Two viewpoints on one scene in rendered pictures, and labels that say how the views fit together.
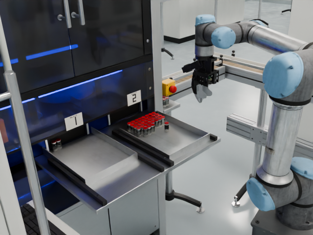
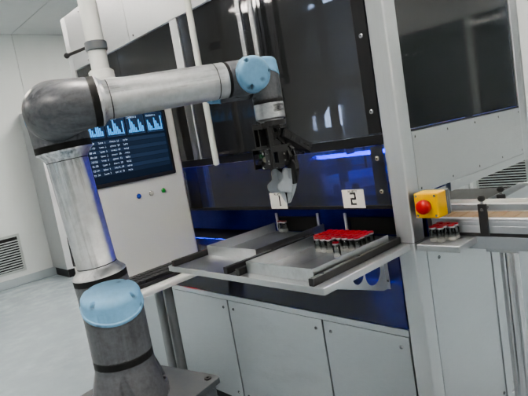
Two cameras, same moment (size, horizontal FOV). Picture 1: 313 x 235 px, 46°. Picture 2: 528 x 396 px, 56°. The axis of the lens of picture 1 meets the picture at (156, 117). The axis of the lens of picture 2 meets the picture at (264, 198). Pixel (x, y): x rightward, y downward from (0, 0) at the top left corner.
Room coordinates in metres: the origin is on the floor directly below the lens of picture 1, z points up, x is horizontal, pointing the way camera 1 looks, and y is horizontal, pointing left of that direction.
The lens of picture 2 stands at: (1.36, -1.44, 1.26)
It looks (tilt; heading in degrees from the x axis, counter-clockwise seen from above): 7 degrees down; 90
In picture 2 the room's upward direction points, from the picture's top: 10 degrees counter-clockwise
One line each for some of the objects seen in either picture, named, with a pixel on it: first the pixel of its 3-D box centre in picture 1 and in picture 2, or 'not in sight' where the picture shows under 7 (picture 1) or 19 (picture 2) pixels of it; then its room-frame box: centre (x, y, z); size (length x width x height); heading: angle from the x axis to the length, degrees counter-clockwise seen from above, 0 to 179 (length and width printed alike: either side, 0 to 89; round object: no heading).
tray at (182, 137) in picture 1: (163, 134); (318, 254); (1.49, -0.03, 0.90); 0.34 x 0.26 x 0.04; 42
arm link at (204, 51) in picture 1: (204, 49); (270, 112); (1.41, -0.20, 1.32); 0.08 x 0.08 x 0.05
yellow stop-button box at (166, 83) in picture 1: (166, 86); (431, 203); (1.83, -0.06, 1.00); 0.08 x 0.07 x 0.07; 42
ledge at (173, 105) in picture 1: (163, 105); (449, 242); (1.87, -0.04, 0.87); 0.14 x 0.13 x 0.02; 42
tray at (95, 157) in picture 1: (89, 153); (266, 239); (1.34, 0.30, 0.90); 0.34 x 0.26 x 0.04; 42
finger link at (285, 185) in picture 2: (206, 92); (285, 186); (1.42, -0.21, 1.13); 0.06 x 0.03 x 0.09; 42
